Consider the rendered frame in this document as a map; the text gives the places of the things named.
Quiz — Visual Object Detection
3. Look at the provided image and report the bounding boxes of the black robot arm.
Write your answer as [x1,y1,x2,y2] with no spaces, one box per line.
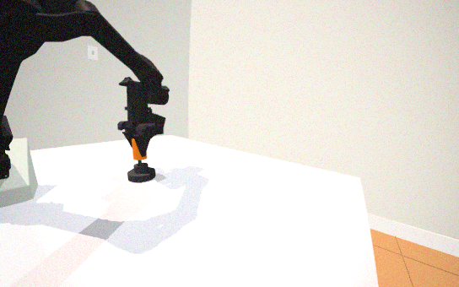
[0,0,170,180]

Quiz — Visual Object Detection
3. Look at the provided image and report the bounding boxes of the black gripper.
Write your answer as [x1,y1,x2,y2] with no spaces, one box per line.
[117,103,164,157]

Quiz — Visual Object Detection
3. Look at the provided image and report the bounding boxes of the orange knob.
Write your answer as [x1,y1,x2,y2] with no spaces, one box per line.
[132,138,148,160]

